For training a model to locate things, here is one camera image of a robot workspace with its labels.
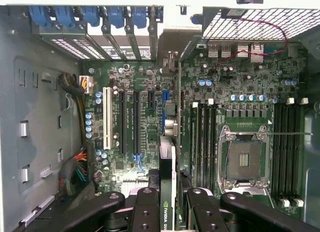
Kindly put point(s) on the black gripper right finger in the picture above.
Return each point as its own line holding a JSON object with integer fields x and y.
{"x": 202, "y": 212}

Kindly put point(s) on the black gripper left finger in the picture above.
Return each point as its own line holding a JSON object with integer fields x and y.
{"x": 145, "y": 212}

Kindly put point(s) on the silver chipset heatsink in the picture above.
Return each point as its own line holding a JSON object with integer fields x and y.
{"x": 135, "y": 185}

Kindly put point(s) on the metal socket cover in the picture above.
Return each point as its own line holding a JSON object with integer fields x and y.
{"x": 250, "y": 191}

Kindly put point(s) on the CPU socket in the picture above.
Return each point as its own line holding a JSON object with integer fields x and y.
{"x": 243, "y": 159}

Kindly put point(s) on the RAM slot white clips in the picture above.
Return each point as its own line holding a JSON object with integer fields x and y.
{"x": 297, "y": 152}
{"x": 283, "y": 152}
{"x": 208, "y": 142}

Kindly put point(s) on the labelled RAM stick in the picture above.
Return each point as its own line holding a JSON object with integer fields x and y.
{"x": 194, "y": 142}

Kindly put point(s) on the long black expansion slot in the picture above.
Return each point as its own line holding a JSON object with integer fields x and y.
{"x": 122, "y": 122}
{"x": 136, "y": 122}

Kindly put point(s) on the white expansion slot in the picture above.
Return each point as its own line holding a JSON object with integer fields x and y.
{"x": 107, "y": 117}

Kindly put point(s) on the blue expansion slot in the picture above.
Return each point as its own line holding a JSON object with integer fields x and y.
{"x": 165, "y": 99}

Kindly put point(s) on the thin metal locking lever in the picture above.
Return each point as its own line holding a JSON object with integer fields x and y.
{"x": 290, "y": 134}

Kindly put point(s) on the open black PC case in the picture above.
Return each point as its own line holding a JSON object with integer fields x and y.
{"x": 313, "y": 142}

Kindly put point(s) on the green Dell motherboard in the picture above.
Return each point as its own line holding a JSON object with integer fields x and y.
{"x": 225, "y": 74}

